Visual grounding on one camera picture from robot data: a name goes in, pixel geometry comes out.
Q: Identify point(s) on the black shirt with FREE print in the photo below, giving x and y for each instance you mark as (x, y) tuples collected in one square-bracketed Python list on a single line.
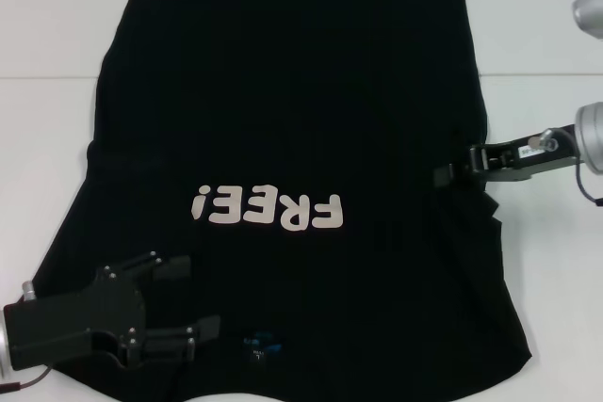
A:
[(292, 138)]

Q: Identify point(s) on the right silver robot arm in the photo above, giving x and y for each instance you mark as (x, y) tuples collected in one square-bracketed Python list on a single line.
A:
[(591, 136)]

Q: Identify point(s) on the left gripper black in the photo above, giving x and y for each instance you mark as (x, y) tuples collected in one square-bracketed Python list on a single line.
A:
[(70, 322)]

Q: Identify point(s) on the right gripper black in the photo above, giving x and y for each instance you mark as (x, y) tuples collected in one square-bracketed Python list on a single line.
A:
[(509, 164)]

